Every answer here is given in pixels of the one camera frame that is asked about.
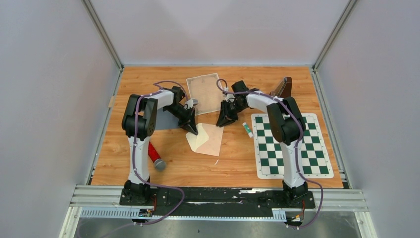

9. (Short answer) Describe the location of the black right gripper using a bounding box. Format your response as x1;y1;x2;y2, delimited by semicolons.
217;100;248;127

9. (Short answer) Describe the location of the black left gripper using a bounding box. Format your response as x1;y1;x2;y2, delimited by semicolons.
164;105;199;135

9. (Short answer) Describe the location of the cream pink envelope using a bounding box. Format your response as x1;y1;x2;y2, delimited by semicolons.
186;123;223;156

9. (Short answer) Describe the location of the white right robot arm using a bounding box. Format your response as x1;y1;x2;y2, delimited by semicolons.
216;79;308;207

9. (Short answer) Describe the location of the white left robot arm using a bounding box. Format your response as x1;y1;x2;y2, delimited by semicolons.
121;86;198;205

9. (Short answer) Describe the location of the grey envelope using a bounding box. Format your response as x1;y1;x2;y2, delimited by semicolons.
155;109;179;130

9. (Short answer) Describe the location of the green white glue stick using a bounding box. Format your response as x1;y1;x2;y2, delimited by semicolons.
242;122;254;138

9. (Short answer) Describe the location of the red microphone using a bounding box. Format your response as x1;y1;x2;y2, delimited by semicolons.
148;142;166;171

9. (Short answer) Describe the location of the green white chessboard mat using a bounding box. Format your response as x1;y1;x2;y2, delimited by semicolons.
251;113;334;179

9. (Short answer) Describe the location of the wooden metronome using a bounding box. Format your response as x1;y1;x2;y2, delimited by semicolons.
270;77;292;98

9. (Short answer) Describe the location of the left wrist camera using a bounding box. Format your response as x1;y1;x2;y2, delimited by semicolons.
184;98;199;109

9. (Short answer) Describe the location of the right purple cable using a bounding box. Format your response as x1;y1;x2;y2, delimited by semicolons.
215;78;325;230

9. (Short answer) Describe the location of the purple cable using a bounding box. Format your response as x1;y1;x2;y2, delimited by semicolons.
131;80;191;227
215;78;325;230

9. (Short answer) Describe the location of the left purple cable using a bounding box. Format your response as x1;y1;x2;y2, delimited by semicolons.
131;80;191;227

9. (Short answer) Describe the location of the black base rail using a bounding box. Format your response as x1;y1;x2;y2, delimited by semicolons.
119;187;315;217

